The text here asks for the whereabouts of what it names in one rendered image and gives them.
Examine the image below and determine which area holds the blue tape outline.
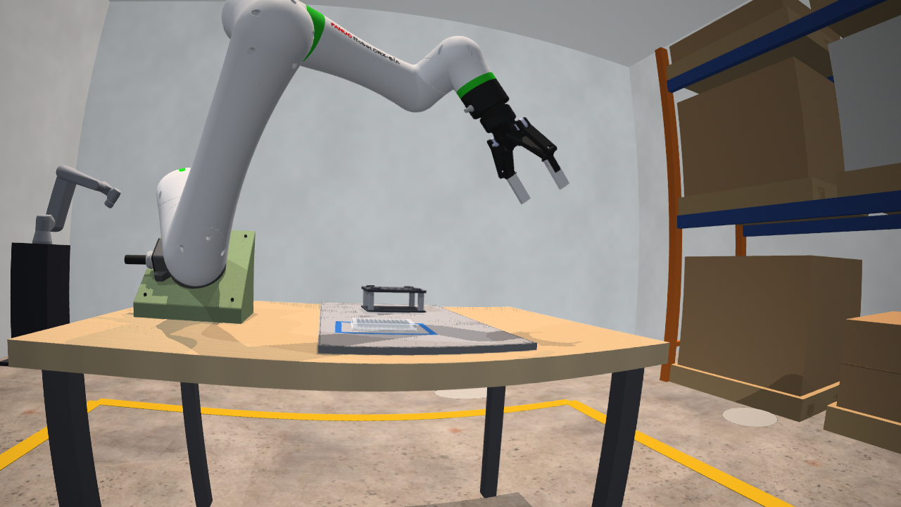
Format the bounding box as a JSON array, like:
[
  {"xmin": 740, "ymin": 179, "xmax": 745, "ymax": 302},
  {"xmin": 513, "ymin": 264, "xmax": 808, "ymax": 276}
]
[{"xmin": 335, "ymin": 321, "xmax": 437, "ymax": 334}]

